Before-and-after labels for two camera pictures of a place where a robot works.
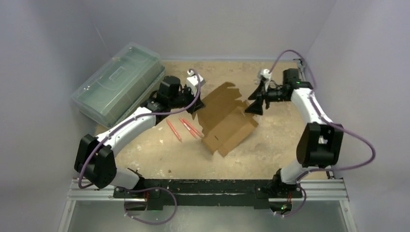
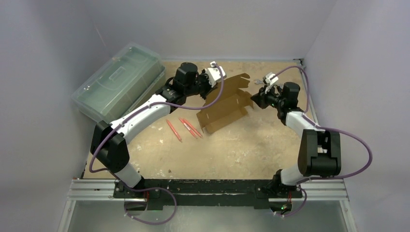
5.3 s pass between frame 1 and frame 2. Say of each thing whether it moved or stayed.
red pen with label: stayed
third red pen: stayed
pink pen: stayed
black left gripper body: moved
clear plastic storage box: stayed
